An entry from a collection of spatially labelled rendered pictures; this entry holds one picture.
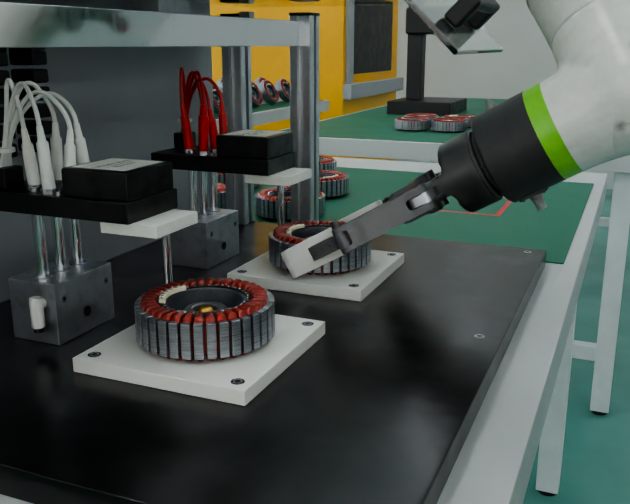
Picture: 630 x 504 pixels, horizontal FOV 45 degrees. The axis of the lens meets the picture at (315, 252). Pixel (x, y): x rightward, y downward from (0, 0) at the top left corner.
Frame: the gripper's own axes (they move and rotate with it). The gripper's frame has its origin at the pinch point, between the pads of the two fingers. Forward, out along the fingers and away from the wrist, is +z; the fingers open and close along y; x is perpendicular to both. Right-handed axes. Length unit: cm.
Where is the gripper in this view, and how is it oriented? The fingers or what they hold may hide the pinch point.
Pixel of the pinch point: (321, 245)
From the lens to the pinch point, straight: 83.1
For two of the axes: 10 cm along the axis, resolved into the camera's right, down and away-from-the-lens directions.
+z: -8.0, 3.9, 4.5
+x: -4.6, -8.9, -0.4
